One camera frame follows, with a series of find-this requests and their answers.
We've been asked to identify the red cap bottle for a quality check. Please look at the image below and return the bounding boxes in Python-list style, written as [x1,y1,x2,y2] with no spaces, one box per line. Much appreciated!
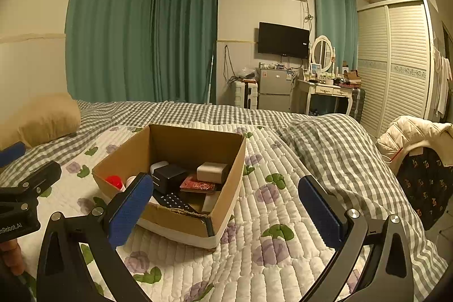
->
[105,175,125,191]

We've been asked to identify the white oval mirror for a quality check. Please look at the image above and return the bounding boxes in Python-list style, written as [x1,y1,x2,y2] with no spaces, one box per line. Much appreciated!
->
[311,35,335,73]

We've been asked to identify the hanging wall cable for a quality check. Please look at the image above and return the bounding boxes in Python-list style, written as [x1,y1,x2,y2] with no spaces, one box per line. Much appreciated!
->
[223,44,236,82]

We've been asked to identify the white floral quilt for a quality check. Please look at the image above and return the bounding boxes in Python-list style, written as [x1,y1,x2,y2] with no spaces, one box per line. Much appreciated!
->
[0,123,369,302]

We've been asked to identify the white pole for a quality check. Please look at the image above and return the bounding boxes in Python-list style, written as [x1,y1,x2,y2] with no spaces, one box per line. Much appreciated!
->
[209,54,217,104]

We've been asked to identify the black remote control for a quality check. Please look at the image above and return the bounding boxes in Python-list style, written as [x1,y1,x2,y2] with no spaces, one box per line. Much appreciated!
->
[153,192,199,215]

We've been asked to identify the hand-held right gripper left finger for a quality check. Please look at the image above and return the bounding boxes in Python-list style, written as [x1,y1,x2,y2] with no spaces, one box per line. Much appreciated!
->
[36,172,154,302]

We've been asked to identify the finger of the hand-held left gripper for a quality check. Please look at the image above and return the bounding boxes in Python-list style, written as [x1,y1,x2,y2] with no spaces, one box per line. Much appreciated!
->
[0,160,63,204]
[0,142,27,169]

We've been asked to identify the teal curtain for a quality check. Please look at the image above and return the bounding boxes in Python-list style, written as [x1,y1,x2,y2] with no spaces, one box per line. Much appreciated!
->
[313,0,359,71]
[65,0,157,102]
[152,0,219,104]

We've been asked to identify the cream puffer jacket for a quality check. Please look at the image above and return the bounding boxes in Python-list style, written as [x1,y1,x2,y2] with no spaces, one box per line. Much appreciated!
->
[376,115,453,170]

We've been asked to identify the red patterned box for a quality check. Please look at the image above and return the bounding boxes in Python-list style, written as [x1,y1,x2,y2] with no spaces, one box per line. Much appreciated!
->
[179,175,216,192]

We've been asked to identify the black rectangular box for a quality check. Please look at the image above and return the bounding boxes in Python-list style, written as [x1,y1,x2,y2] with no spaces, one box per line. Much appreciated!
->
[152,164,189,196]

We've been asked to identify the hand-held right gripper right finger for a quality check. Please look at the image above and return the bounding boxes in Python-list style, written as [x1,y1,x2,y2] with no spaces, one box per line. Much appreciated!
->
[298,175,414,302]

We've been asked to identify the grey checked bedsheet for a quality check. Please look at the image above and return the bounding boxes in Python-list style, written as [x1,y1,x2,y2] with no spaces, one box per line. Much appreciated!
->
[0,100,319,182]

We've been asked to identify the white dressing table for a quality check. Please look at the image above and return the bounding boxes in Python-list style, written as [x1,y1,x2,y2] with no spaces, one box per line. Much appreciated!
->
[292,73,362,117]

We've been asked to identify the black wall television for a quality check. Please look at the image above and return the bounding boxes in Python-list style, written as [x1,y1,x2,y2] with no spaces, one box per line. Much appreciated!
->
[258,22,310,59]

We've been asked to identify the person's left hand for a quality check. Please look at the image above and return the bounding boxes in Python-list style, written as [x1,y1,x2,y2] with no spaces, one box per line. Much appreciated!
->
[0,239,24,276]

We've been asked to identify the white suitcase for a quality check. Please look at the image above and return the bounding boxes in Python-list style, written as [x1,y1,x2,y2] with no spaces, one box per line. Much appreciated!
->
[234,80,259,109]

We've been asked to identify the white louvred wardrobe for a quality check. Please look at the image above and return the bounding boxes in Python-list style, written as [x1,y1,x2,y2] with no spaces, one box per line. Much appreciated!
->
[357,0,441,138]

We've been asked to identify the silver small fridge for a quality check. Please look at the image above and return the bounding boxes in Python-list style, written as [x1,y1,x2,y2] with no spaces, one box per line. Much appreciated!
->
[258,68,294,112]

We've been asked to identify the white power bank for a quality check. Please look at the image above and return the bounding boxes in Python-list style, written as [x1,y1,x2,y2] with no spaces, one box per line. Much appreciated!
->
[196,162,229,182]

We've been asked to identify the dark suitcase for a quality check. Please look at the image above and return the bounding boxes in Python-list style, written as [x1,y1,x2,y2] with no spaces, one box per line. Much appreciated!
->
[349,88,365,122]

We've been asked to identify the grey checked duvet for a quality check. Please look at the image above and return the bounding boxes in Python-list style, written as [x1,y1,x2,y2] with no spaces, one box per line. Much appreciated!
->
[276,114,453,293]

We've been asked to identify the dark patterned chair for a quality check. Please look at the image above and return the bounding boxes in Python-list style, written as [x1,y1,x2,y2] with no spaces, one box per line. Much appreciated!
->
[396,146,453,232]

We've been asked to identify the white hanging clothes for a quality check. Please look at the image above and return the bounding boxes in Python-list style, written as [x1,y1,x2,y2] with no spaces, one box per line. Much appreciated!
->
[432,47,453,117]

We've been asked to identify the tan pillow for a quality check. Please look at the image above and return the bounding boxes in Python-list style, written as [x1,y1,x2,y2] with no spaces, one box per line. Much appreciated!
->
[0,93,82,149]

